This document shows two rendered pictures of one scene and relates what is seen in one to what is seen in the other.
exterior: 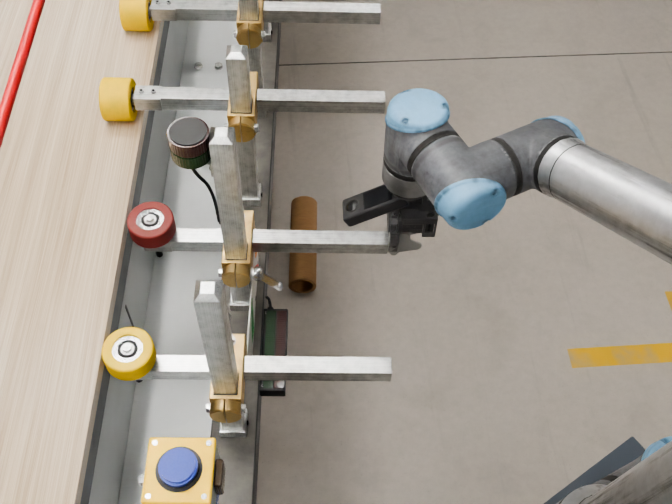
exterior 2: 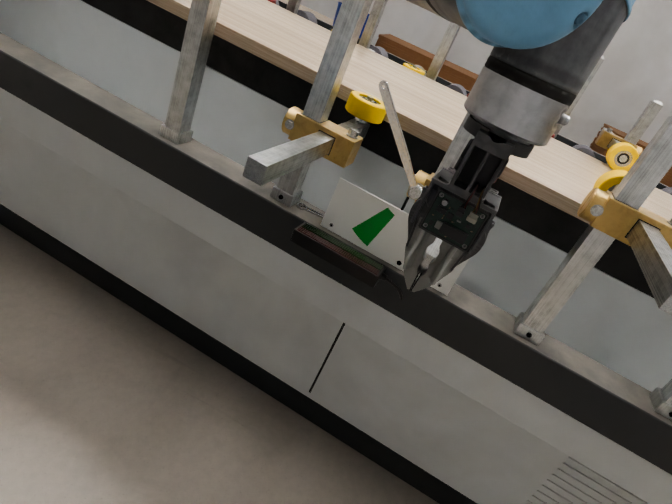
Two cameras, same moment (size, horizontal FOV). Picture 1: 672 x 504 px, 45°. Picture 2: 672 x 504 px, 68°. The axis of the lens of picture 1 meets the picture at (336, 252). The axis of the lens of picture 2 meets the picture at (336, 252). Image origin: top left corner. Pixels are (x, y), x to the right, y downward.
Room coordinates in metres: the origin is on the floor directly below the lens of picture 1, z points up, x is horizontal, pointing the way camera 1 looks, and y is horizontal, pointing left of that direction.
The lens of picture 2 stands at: (0.86, -0.64, 1.10)
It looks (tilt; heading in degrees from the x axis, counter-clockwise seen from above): 28 degrees down; 103
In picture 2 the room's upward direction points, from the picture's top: 24 degrees clockwise
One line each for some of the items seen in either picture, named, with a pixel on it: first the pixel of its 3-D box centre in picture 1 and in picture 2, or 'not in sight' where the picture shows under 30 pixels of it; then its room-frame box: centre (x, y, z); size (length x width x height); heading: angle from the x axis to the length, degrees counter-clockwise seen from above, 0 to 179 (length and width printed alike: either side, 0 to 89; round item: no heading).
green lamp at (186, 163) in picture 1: (190, 148); not in sight; (0.79, 0.22, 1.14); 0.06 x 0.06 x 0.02
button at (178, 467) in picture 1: (178, 468); not in sight; (0.28, 0.15, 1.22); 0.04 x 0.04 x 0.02
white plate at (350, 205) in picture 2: (253, 301); (393, 236); (0.76, 0.15, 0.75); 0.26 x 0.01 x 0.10; 3
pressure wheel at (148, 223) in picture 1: (154, 236); not in sight; (0.82, 0.32, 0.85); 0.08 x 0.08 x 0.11
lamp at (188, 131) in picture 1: (197, 179); not in sight; (0.79, 0.22, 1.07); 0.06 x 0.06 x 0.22; 3
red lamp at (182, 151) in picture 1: (188, 137); not in sight; (0.79, 0.22, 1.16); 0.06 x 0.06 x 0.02
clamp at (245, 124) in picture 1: (243, 106); (628, 222); (1.06, 0.19, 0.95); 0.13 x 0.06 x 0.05; 3
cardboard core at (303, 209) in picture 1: (303, 243); not in sight; (1.39, 0.10, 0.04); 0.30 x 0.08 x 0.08; 3
